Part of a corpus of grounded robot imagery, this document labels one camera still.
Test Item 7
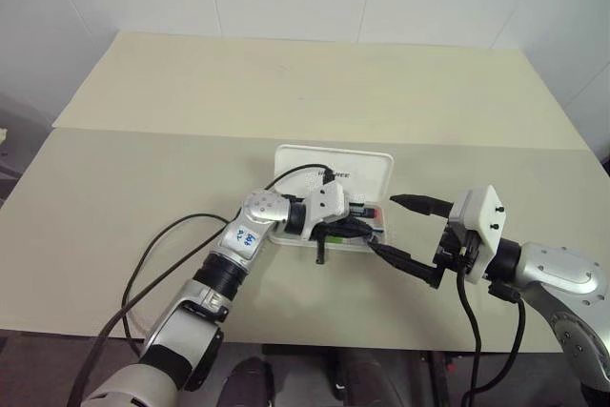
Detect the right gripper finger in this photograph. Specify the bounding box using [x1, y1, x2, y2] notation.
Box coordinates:
[370, 243, 447, 290]
[389, 193, 452, 217]

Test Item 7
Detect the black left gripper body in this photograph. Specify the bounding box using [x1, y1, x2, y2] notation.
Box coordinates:
[310, 215, 366, 242]

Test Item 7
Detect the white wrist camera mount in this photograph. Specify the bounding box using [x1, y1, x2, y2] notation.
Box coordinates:
[303, 181, 348, 239]
[449, 184, 507, 284]

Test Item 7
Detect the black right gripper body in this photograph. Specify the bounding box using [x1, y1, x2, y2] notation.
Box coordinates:
[432, 218, 478, 280]

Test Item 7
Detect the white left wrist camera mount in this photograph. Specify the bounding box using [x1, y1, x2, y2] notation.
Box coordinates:
[303, 181, 348, 239]

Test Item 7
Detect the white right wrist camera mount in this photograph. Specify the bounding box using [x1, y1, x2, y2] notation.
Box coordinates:
[449, 184, 507, 284]

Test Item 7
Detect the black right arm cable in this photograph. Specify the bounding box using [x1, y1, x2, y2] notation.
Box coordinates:
[455, 234, 528, 407]

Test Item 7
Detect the black marker with red cap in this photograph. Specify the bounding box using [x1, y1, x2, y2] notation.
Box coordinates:
[349, 203, 385, 220]

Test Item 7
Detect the black table frame bar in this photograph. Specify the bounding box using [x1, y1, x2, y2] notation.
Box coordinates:
[261, 343, 335, 361]

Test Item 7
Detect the white Unitree pencil case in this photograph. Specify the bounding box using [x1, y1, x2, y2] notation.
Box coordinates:
[269, 142, 396, 254]

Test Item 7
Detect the dark rounded shape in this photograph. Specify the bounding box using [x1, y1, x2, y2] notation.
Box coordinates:
[332, 348, 409, 407]
[222, 356, 278, 407]

